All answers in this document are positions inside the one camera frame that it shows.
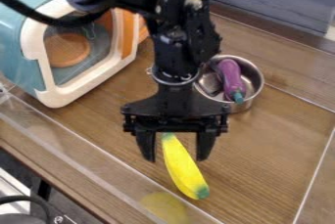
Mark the silver pot with wire handle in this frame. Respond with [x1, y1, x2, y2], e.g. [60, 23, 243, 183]
[196, 55, 264, 113]

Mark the purple toy eggplant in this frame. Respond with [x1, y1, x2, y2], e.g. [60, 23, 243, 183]
[217, 59, 247, 104]

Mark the blue toy microwave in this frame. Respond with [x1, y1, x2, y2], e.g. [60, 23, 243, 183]
[0, 0, 148, 108]

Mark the black cable bottom left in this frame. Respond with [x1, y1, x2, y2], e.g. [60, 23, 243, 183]
[0, 196, 47, 224]

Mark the yellow toy banana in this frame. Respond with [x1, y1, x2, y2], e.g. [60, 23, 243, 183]
[161, 133, 209, 200]

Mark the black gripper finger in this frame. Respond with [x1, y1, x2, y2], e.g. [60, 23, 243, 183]
[137, 131, 156, 162]
[196, 132, 216, 161]

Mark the orange microwave turntable plate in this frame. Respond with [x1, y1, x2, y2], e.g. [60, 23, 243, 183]
[44, 33, 90, 67]

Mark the clear acrylic barrier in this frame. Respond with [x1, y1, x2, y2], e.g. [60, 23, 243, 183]
[0, 85, 223, 224]

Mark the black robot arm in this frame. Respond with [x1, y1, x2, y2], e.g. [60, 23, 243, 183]
[0, 0, 229, 161]

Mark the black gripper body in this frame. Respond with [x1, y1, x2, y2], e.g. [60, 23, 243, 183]
[122, 67, 231, 136]

